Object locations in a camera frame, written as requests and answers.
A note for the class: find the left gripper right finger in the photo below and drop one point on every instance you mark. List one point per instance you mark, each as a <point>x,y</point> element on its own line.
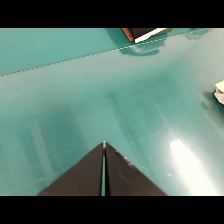
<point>130,178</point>

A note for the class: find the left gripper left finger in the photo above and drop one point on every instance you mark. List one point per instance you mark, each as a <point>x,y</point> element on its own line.
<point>83,176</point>

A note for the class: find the grey garment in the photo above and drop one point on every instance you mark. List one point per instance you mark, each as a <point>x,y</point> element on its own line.
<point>220,91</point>

